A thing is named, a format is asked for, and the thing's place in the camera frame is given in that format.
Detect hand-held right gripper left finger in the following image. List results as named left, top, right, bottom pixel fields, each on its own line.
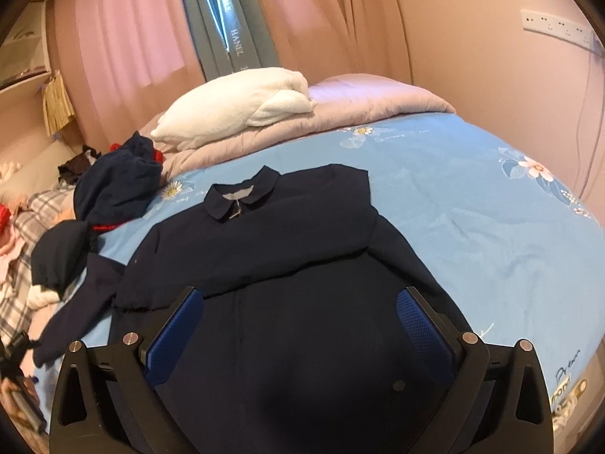
left=50, top=286, right=205, bottom=454

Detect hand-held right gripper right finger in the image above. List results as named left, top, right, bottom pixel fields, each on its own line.
left=396, top=286, right=554, bottom=454

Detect navy collared shirt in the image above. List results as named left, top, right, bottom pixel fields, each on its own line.
left=33, top=163, right=478, bottom=454

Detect dark crumpled clothes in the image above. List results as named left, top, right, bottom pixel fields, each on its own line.
left=57, top=146, right=103, bottom=185

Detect grey plaid blanket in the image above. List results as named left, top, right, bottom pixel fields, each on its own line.
left=0, top=188, right=82, bottom=344

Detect white knitted cloth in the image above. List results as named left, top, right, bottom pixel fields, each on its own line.
left=26, top=284, right=64, bottom=308

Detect rolled navy garment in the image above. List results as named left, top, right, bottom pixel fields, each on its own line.
left=31, top=220, right=103, bottom=302

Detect blue floral bed sheet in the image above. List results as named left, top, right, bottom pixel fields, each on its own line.
left=28, top=112, right=605, bottom=440

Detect navy garment with red trim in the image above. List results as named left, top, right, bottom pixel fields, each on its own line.
left=73, top=131, right=164, bottom=233

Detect white plush blanket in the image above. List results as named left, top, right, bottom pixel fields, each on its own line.
left=150, top=68, right=319, bottom=154

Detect lilac quilt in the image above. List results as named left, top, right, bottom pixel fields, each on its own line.
left=139, top=74, right=457, bottom=186

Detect beige tasselled hanging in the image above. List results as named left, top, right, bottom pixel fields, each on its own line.
left=42, top=70, right=76, bottom=137

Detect white shelf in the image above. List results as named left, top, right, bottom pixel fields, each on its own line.
left=0, top=0, right=54, bottom=105

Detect pink curtain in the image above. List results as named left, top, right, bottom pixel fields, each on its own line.
left=50, top=0, right=205, bottom=152
left=246, top=0, right=417, bottom=87

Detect grey printed curtain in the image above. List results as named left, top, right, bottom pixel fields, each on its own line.
left=177, top=0, right=281, bottom=84

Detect white cable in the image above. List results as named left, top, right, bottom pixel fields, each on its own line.
left=573, top=40, right=605, bottom=202

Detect white wall power strip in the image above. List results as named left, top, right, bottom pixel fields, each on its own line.
left=520, top=8, right=599, bottom=49

